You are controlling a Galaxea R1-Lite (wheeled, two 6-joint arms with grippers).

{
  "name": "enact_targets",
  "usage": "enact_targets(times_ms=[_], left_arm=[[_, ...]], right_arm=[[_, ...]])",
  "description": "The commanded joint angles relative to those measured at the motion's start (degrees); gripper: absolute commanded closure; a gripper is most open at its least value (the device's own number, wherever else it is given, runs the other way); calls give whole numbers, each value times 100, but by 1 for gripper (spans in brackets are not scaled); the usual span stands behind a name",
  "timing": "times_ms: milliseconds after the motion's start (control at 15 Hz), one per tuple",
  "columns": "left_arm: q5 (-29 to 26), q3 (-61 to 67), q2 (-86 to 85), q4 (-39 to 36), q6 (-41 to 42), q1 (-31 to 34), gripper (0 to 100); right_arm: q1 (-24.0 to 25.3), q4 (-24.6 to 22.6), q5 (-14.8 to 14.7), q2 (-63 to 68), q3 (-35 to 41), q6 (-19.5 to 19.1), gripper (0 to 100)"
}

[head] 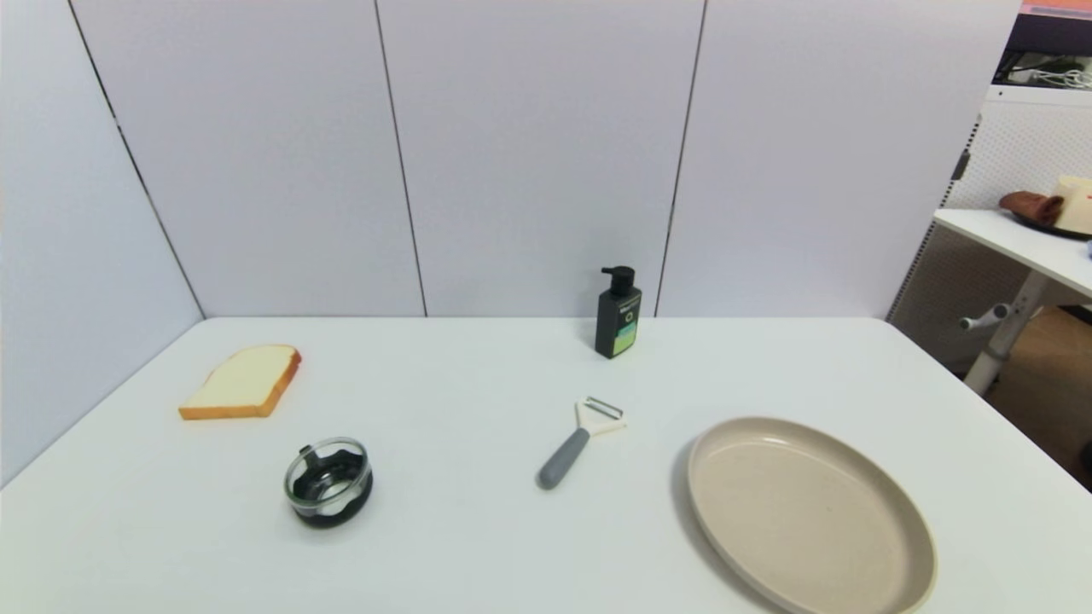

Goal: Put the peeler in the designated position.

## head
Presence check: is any grey-handled white peeler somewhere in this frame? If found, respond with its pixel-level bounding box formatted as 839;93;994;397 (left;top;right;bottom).
536;396;627;491

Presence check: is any black pump bottle green label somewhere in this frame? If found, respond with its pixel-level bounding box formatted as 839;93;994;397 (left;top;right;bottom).
595;266;643;360

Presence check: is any round glass lid black base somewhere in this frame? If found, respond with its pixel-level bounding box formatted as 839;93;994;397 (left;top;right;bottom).
283;437;375;529

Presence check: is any white bread slice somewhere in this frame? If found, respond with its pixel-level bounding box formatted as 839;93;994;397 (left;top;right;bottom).
177;344;303;420

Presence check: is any beige round plate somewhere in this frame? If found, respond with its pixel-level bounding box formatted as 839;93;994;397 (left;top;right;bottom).
688;416;938;614

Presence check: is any white desk leg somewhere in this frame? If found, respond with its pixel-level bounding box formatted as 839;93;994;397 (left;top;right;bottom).
964;271;1050;396

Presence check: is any white side desk top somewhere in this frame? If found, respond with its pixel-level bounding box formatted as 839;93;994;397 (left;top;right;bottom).
932;207;1092;299

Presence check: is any white pegboard panel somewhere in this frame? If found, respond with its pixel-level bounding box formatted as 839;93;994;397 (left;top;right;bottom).
887;84;1092;376

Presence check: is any black small plate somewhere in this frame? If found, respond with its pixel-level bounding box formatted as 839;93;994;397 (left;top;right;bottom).
1012;211;1092;241

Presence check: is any cream block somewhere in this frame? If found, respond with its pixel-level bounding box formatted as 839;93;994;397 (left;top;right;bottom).
1054;175;1092;235

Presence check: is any grey desk crank handle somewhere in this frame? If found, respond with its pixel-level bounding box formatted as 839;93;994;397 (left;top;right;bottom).
958;304;1013;332

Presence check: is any white cable bundle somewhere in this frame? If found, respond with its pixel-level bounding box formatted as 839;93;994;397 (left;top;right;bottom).
1009;66;1092;91

